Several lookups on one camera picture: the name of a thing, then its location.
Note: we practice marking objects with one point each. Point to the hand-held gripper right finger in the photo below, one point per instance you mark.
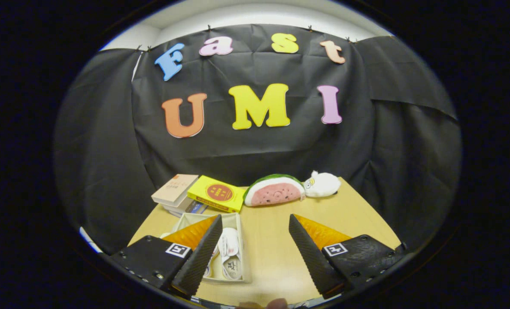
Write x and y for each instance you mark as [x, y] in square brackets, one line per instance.
[311, 259]

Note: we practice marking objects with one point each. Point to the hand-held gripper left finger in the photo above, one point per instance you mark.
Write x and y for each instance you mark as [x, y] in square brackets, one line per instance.
[201, 259]

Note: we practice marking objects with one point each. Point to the white canvas shoe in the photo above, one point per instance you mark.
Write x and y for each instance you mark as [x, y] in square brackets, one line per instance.
[212, 264]
[230, 253]

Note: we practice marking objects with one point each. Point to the cream storage box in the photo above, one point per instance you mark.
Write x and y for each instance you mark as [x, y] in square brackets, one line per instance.
[244, 257]

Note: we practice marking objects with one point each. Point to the yellow book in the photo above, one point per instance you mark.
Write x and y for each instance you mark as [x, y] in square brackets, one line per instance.
[216, 193]

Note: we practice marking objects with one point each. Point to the watermelon slice plush toy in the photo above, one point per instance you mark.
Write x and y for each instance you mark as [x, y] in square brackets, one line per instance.
[274, 193]

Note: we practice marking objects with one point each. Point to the white plush toy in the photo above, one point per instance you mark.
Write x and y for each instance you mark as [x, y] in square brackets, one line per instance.
[323, 184]

